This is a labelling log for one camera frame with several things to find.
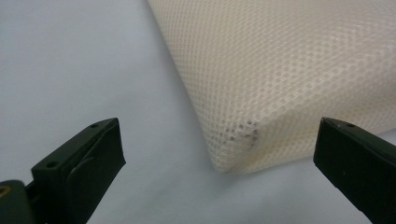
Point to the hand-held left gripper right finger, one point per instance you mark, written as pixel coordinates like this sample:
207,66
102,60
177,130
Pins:
358,165

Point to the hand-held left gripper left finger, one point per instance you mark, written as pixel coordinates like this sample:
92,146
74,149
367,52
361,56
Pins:
77,174

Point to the cream mesh laundry bag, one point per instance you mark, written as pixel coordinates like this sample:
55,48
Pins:
280,77

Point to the light blue table mat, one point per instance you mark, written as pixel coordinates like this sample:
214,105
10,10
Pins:
93,62

